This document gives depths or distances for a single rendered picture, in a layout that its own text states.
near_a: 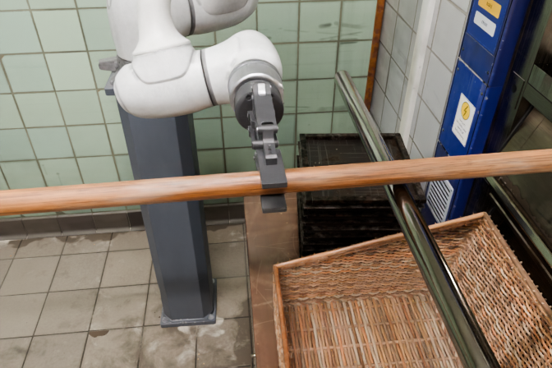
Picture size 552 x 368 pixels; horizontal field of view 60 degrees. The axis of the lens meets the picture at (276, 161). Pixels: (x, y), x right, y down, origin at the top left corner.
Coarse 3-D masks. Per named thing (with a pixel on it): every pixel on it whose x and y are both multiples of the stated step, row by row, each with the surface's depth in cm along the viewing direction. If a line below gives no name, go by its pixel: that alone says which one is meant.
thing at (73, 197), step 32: (416, 160) 59; (448, 160) 59; (480, 160) 60; (512, 160) 60; (544, 160) 60; (0, 192) 55; (32, 192) 55; (64, 192) 55; (96, 192) 55; (128, 192) 56; (160, 192) 56; (192, 192) 56; (224, 192) 57; (256, 192) 57; (288, 192) 58
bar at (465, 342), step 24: (360, 96) 80; (360, 120) 74; (384, 144) 69; (384, 192) 62; (408, 192) 60; (408, 216) 56; (408, 240) 55; (432, 240) 53; (432, 264) 50; (432, 288) 49; (456, 288) 48; (456, 312) 45; (456, 336) 44; (480, 336) 43; (480, 360) 41
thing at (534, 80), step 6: (534, 66) 89; (540, 66) 88; (546, 66) 88; (534, 72) 89; (540, 72) 87; (546, 72) 86; (534, 78) 89; (540, 78) 87; (546, 78) 86; (534, 84) 89; (540, 84) 87; (546, 84) 86; (540, 90) 87; (546, 90) 86; (546, 96) 86
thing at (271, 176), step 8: (280, 152) 60; (264, 160) 58; (280, 160) 58; (264, 168) 57; (272, 168) 57; (280, 168) 57; (264, 176) 56; (272, 176) 56; (280, 176) 56; (264, 184) 55; (272, 184) 55; (280, 184) 55
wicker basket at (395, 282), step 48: (384, 240) 105; (480, 240) 104; (288, 288) 112; (336, 288) 114; (384, 288) 116; (480, 288) 101; (528, 288) 88; (288, 336) 109; (336, 336) 109; (384, 336) 109; (432, 336) 109; (528, 336) 87
